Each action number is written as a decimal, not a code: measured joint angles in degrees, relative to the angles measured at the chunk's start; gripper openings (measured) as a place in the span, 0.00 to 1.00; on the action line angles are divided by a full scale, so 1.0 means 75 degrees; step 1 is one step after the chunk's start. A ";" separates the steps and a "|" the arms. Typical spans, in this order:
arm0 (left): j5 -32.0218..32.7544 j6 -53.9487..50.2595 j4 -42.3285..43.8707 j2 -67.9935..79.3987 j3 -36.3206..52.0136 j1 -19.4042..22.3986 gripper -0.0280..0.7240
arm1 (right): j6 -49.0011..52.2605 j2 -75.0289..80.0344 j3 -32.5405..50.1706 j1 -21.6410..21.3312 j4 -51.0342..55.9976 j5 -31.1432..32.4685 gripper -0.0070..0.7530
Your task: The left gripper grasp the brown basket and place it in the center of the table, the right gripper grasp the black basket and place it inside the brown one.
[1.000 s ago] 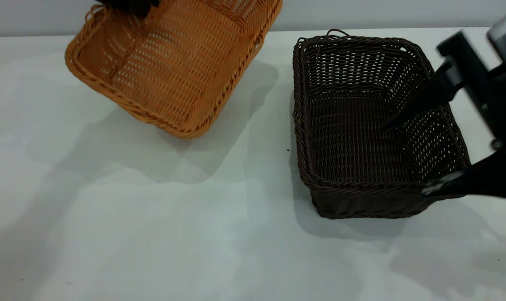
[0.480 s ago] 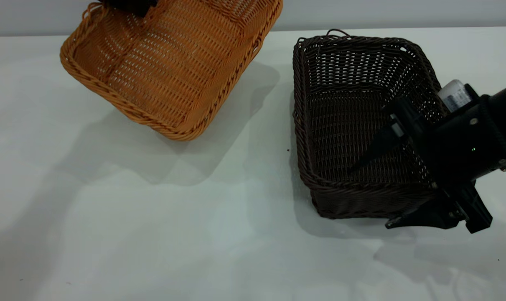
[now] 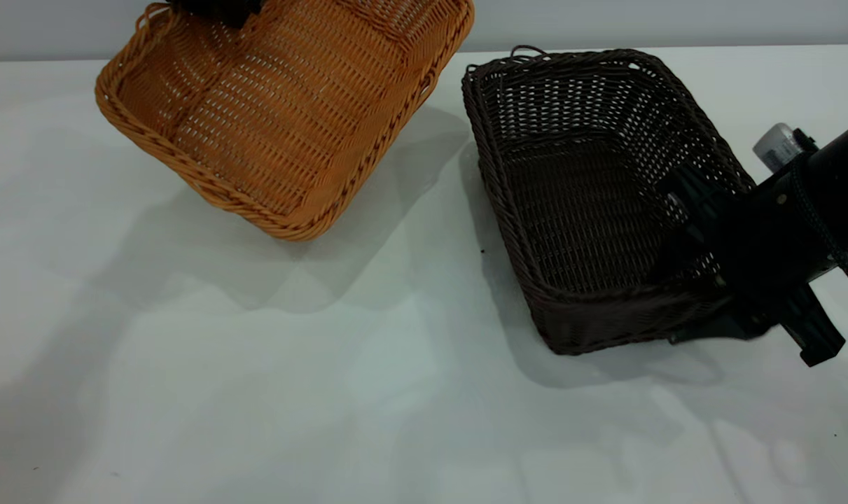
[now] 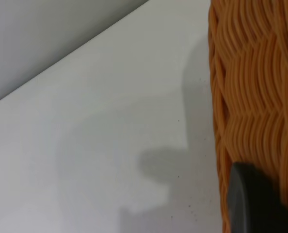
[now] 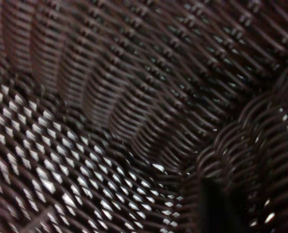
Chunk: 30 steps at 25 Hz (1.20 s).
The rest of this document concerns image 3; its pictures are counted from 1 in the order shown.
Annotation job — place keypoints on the light brown wicker basket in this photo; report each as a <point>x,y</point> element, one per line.
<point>283,119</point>

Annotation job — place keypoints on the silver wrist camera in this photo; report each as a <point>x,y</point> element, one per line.
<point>776,145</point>

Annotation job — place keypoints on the dark brown wicker basket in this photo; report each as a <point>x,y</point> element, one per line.
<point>578,210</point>

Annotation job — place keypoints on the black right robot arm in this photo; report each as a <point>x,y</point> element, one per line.
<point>847,189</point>

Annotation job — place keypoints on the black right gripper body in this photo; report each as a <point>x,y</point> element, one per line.
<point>767,238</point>

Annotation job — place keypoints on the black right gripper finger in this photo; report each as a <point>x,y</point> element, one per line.
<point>732,325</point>
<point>693,196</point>

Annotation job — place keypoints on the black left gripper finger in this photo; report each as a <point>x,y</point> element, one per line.
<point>220,8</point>

